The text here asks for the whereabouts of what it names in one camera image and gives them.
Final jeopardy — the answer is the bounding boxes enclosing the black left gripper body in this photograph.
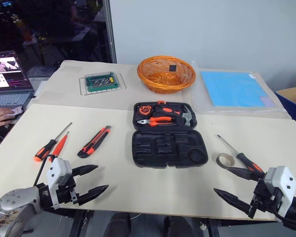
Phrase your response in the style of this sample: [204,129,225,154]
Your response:
[55,174,79,206]

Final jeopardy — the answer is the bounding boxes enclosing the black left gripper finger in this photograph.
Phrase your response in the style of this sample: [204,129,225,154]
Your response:
[77,184,110,206]
[71,164,99,176]

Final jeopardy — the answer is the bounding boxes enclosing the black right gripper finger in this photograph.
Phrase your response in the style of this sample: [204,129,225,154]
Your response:
[227,167,266,182]
[213,188,256,219]

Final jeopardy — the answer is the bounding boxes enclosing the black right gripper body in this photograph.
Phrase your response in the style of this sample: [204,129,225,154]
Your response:
[250,179,283,213]

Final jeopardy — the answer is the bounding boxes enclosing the slim orange black screwdriver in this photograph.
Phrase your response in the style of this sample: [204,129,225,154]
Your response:
[216,134,264,174]

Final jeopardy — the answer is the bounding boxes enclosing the orange black utility knife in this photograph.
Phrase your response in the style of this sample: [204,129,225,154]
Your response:
[77,125,112,159]

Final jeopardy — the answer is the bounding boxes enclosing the beige tape roll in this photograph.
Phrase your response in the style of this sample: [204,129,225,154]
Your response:
[217,153,236,170]

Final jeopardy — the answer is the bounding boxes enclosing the small orange screwdriver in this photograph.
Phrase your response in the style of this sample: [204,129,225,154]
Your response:
[48,131,70,162]

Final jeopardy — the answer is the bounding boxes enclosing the large orange black screwdriver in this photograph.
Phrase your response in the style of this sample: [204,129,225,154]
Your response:
[34,122,73,162]

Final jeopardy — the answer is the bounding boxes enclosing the black plastic tool case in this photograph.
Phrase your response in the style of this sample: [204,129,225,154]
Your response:
[131,100,209,169]

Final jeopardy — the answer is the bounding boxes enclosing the person's bare hand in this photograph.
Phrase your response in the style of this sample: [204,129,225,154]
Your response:
[0,106,17,130]

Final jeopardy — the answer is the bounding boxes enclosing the dark rounded shape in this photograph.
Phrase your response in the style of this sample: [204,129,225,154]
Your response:
[164,215,196,237]
[105,212,132,237]

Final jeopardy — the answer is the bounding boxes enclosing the large beige paper cover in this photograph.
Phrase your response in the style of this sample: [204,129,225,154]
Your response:
[0,103,296,221]

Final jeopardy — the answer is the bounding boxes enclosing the blue cardboard box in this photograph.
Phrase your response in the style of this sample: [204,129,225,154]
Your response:
[275,85,296,119]

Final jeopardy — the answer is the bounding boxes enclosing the orange black tape measure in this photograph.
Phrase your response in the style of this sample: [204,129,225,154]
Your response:
[137,105,152,116]

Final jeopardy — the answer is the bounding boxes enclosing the blue sheet in plastic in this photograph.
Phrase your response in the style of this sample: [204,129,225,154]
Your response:
[190,60,291,116]

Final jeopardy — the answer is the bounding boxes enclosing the blue sheet pad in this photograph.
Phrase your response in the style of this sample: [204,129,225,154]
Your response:
[199,71,277,109]

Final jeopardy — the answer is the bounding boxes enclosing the green screwdriver bit box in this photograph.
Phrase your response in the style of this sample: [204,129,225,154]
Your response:
[85,71,119,92]

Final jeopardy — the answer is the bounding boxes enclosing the creased beige paper cover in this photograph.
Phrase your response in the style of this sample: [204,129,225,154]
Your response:
[27,60,292,119]

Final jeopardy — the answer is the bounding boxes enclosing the white pink cloth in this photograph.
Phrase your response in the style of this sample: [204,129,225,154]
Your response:
[4,105,24,117]

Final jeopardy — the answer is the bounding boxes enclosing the grey laptop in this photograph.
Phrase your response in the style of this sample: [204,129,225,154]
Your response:
[0,50,36,109]

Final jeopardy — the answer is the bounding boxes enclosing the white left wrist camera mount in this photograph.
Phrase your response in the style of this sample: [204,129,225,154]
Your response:
[46,158,74,210]

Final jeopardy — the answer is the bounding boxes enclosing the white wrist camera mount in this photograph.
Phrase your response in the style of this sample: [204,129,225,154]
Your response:
[264,166,296,215]
[46,158,74,210]

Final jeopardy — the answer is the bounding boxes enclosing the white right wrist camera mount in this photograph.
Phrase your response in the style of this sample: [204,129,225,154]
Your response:
[264,166,296,215]

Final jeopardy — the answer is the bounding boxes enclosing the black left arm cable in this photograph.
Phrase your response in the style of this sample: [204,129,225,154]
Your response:
[33,154,59,187]

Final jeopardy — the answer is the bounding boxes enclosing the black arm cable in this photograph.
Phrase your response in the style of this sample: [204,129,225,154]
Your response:
[273,211,296,233]
[33,154,59,187]

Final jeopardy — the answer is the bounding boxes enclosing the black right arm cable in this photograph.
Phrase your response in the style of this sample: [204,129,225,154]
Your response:
[273,211,296,233]

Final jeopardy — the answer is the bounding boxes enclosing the claw hammer orange black handle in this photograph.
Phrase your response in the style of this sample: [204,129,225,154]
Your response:
[154,105,197,128]

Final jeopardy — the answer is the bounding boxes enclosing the orange handled pliers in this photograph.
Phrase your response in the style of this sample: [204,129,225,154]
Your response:
[137,116,175,127]

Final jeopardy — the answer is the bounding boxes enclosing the orange wire basket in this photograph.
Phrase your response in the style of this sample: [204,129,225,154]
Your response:
[137,55,197,95]

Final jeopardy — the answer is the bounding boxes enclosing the aluminium profile post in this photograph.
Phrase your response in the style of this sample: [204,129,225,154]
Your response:
[104,0,118,64]

